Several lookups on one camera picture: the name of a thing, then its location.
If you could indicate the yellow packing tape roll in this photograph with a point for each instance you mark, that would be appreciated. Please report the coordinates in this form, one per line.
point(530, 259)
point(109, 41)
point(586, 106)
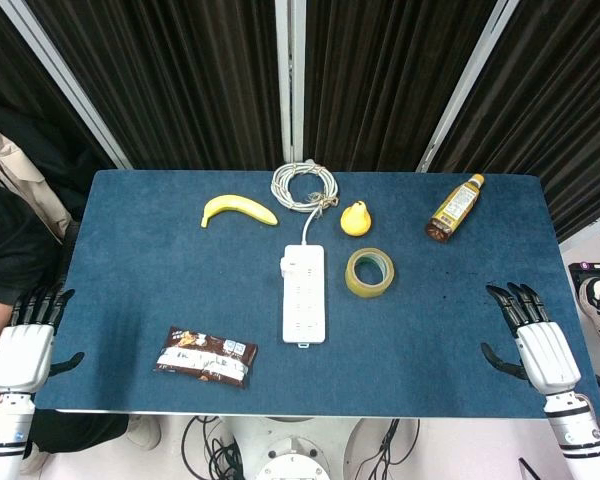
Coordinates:
point(352, 285)

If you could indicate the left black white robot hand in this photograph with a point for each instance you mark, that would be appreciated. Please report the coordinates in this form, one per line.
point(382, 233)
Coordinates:
point(22, 357)

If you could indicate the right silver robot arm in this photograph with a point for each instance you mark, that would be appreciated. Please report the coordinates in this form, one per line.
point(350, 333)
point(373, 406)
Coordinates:
point(577, 435)

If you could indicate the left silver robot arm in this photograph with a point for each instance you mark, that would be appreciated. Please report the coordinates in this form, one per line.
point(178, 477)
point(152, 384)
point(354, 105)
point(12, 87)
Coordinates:
point(5, 435)

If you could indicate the yellow banana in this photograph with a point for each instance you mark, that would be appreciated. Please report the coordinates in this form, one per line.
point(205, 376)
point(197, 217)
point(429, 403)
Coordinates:
point(240, 207)

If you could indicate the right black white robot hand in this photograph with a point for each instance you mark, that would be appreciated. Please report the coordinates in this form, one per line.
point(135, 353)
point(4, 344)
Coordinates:
point(545, 355)

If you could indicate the brown snack bag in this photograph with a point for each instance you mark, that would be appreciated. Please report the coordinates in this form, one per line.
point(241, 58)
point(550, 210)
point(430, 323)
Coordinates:
point(205, 357)

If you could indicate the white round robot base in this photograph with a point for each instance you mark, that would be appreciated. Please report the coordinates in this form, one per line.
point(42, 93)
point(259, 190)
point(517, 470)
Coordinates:
point(292, 460)

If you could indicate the beige jacket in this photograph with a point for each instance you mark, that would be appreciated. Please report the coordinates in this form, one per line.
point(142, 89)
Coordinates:
point(15, 165)

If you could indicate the blue carpet table mat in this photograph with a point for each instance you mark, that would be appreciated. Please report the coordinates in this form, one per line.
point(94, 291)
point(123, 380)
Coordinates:
point(130, 280)

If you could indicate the white plug adapter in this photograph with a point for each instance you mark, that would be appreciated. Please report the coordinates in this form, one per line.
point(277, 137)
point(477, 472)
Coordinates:
point(284, 265)

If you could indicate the yellow pear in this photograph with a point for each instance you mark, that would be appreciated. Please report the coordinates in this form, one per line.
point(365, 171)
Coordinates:
point(356, 220)

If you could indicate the white power strip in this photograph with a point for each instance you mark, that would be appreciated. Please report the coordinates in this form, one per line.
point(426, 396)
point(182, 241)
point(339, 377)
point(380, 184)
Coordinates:
point(304, 300)

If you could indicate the brown bottle with yellow label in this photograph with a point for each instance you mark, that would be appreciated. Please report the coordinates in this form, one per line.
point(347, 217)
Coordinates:
point(455, 207)

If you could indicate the white partition post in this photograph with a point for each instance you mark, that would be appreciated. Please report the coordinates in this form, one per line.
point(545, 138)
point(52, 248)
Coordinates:
point(462, 85)
point(65, 75)
point(290, 80)

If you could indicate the person in black shirt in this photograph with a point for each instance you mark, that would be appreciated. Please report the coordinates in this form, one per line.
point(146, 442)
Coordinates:
point(10, 250)

